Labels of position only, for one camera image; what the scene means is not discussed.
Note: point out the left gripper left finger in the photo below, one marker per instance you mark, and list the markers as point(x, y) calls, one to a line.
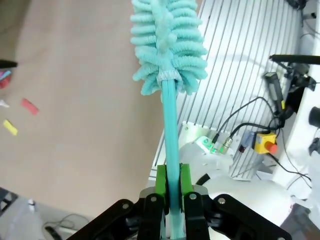
point(150, 217)

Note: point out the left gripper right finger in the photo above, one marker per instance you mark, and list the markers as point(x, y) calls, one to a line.
point(197, 217)

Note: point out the teal microfiber duster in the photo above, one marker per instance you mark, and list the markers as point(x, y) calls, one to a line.
point(172, 130)

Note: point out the yellow emergency stop button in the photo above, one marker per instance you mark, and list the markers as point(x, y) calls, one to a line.
point(262, 142)

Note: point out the white equipment housing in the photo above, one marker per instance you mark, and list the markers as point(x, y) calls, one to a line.
point(300, 140)

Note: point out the red small block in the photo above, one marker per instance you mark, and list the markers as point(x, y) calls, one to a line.
point(30, 106)

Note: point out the yellow small block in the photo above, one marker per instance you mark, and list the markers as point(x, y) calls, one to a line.
point(10, 127)

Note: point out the grey slotted aluminium plate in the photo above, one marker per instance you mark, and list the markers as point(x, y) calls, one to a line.
point(237, 50)

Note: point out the white paper scrap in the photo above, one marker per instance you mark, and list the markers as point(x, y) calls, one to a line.
point(3, 103)

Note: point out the black mounting rod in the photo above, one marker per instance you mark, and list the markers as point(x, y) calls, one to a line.
point(295, 59)

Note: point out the red paper scrap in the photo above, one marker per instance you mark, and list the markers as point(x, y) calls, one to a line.
point(4, 83)

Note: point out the teal paper scrap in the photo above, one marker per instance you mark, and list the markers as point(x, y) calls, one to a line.
point(7, 74)

